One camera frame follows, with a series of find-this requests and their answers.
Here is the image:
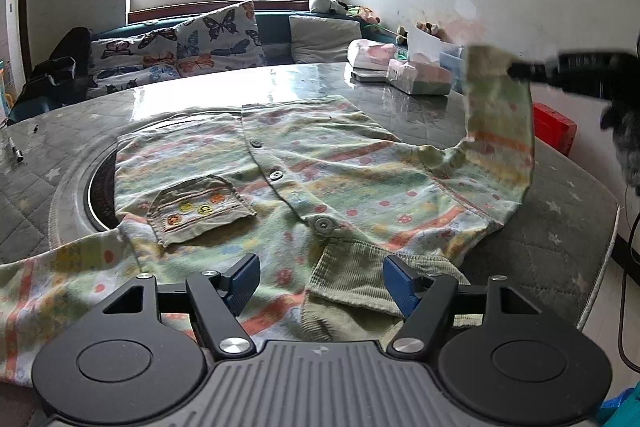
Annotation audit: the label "green patterned child's cardigan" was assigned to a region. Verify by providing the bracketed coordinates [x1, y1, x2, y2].
[1, 46, 534, 386]

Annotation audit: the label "black clothes pile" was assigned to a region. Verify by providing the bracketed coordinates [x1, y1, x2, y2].
[13, 26, 92, 112]

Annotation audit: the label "clear plastic storage box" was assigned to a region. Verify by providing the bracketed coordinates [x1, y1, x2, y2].
[439, 44, 463, 93]

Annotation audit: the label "red plastic stool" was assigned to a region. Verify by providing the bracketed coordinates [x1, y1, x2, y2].
[533, 103, 577, 156]

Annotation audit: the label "tissue pack with paper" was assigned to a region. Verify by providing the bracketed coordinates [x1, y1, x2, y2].
[386, 26, 451, 96]

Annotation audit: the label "round black induction cooktop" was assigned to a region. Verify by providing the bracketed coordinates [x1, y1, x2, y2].
[85, 145, 119, 232]

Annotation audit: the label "pink tissue pack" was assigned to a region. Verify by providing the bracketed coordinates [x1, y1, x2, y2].
[347, 39, 396, 70]

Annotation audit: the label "flat book under tissues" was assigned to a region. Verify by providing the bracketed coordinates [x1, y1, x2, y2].
[350, 68, 386, 82]

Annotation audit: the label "small plush toys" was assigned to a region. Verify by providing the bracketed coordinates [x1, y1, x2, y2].
[346, 5, 444, 46]

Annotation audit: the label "grey plain cushion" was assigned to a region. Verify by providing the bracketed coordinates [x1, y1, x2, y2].
[288, 15, 361, 64]

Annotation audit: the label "quilted grey star tablecloth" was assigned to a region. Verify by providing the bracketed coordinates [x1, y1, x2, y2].
[1, 63, 620, 326]

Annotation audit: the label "white plush toy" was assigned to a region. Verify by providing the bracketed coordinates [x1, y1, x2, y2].
[308, 0, 349, 15]

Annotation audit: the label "black silver pen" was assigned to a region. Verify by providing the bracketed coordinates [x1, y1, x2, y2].
[8, 138, 24, 164]

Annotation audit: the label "blue sofa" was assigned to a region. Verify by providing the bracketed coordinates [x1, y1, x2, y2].
[6, 8, 396, 122]

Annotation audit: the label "butterfly print cushion lying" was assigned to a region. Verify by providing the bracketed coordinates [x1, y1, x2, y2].
[87, 28, 180, 98]

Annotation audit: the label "butterfly print cushion upright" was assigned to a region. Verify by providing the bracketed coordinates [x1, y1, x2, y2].
[175, 1, 267, 77]

